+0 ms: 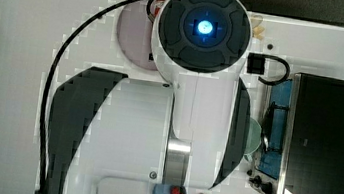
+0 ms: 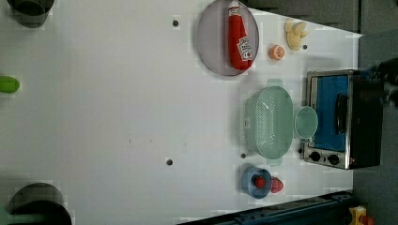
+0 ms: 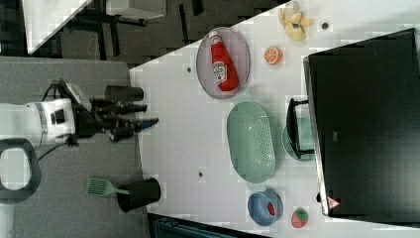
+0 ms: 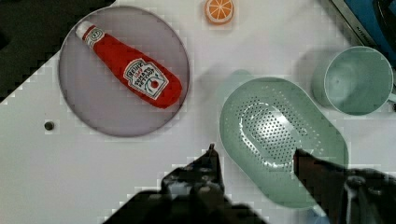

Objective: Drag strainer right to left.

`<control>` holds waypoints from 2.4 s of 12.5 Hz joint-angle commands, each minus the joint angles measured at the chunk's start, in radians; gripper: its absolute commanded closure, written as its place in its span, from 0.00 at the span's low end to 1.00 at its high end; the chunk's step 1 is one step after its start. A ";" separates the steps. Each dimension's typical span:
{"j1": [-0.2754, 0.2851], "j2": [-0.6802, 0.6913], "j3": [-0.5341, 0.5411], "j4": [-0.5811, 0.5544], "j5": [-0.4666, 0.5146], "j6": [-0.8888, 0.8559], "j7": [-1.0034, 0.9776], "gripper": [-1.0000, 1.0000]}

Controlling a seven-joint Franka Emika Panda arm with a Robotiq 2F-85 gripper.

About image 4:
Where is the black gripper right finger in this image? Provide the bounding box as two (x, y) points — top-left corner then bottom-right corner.
(293, 149), (396, 224)

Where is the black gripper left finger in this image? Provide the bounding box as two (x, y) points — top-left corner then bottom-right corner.
(160, 143), (225, 198)

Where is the mint green cup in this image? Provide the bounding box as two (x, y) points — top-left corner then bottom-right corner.
(311, 46), (395, 116)

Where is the red plush ketchup bottle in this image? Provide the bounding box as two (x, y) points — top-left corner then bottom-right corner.
(76, 21), (182, 109)

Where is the grey round plate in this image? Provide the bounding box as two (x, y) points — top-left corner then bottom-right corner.
(58, 6), (191, 137)

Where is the orange slice toy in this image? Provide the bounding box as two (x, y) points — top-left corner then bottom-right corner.
(204, 0), (234, 25)

